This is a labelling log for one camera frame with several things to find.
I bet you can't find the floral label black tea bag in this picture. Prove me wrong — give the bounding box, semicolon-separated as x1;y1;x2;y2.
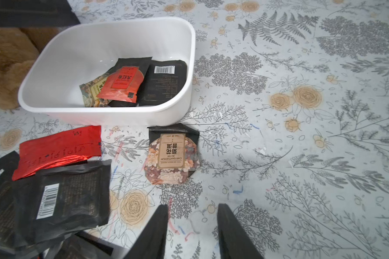
144;124;201;185

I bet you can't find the black tea bag pile left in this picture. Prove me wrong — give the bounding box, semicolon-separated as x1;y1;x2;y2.
0;151;19;254

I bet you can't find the black barcode tea bag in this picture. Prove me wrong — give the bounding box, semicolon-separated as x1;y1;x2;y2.
137;60;187;106
12;160;112;247

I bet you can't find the red foil tea bag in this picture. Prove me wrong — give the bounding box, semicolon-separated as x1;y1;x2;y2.
12;126;102;181

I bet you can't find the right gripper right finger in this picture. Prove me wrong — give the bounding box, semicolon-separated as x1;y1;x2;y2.
217;204;264;259

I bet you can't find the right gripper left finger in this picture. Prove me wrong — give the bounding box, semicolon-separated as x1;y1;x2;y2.
124;205;169;259

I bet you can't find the red label black tea bag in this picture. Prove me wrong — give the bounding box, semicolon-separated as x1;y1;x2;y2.
97;57;152;107

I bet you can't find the white plastic storage box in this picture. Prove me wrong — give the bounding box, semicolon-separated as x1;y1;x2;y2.
17;17;197;127

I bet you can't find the yellow label tea bag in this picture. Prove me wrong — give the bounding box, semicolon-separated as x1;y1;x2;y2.
80;73;111;107

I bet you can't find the brown teddy bear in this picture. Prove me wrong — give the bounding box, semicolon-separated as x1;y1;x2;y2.
0;27;61;110

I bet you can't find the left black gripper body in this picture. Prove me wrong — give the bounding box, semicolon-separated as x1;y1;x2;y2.
0;0;80;28

